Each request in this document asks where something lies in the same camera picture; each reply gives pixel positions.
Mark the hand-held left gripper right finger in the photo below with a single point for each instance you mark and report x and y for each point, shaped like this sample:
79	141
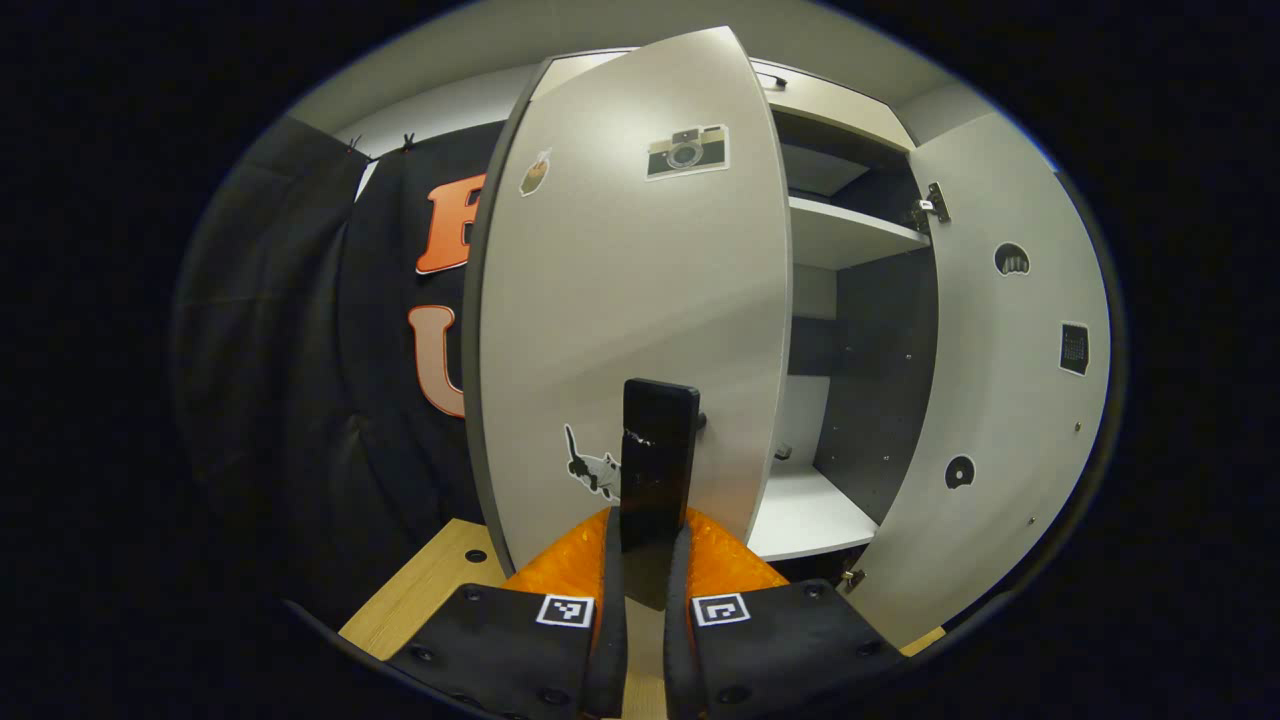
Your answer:
790	645

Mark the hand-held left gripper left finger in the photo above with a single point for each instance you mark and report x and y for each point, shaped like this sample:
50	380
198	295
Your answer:
520	650

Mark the white double-door shoe cabinet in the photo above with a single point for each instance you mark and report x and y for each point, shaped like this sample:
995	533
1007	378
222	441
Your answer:
885	380

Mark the white cabinet door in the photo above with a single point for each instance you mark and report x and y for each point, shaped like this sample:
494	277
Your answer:
1000	400
620	290

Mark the metal door hinge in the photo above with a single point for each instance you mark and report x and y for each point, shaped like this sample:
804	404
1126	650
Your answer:
930	205
852	579

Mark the white cabinet floor shelf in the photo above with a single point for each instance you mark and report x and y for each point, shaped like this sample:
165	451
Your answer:
805	515

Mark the white wide cabinet shelf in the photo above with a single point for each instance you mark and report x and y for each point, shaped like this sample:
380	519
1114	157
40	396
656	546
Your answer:
850	235

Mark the white cabinet drawer front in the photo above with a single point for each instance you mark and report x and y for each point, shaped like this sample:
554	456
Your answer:
840	105

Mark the black backdrop cloth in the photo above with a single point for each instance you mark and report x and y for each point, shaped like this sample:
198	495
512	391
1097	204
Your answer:
300	350

